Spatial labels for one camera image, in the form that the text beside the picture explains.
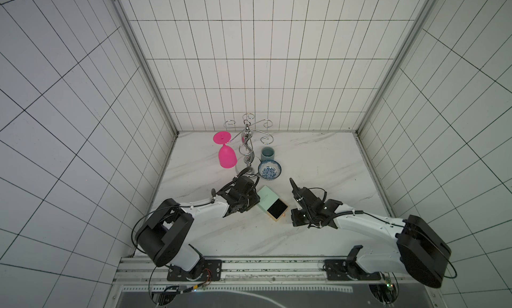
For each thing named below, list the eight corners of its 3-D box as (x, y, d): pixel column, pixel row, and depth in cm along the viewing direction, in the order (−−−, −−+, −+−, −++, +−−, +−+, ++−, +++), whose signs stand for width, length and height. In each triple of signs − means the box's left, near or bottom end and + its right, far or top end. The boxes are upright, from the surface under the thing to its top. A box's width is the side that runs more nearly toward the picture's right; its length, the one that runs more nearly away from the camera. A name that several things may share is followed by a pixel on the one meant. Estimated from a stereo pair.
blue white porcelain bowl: (258, 179, 100) (258, 175, 97) (258, 164, 106) (258, 160, 103) (280, 179, 100) (281, 175, 97) (279, 164, 106) (280, 160, 103)
